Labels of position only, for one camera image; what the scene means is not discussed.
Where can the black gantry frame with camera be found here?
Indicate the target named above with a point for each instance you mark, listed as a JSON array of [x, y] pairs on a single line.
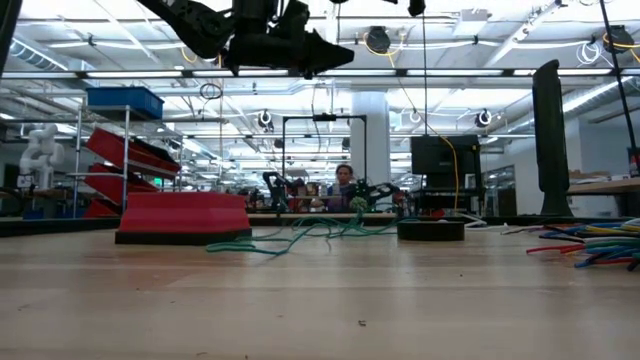
[[325, 117]]

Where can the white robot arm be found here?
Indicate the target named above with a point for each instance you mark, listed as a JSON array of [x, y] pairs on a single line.
[[42, 150]]

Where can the black monitor cart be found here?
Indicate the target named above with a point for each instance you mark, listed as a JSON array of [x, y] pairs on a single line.
[[440, 197]]

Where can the wooden workbench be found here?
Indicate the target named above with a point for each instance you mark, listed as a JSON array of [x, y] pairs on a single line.
[[320, 216]]

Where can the black tape roll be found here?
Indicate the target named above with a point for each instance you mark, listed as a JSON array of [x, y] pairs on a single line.
[[430, 232]]

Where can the black monitor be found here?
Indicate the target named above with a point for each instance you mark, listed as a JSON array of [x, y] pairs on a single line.
[[440, 155]]

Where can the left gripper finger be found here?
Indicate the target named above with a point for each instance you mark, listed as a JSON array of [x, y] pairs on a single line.
[[325, 52]]

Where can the wooden table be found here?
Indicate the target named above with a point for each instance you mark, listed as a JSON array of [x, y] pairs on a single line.
[[605, 187]]

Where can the thin black slanted pole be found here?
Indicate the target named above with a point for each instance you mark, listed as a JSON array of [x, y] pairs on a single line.
[[618, 75]]

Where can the white building column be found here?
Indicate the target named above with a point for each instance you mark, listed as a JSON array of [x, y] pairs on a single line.
[[371, 145]]

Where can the black background robot arm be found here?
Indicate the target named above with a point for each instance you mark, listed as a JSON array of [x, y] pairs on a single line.
[[277, 185], [375, 192]]

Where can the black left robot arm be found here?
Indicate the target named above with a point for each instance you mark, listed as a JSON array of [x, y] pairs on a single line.
[[190, 20]]

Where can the person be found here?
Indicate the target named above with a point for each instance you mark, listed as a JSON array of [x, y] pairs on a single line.
[[342, 187]]

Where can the blue plastic bin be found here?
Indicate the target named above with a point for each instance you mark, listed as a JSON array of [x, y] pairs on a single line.
[[125, 101]]

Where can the metal rack with red bins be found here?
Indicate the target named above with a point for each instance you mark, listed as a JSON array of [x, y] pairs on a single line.
[[130, 155]]

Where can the red and black box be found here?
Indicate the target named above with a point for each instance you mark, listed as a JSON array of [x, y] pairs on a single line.
[[182, 215]]

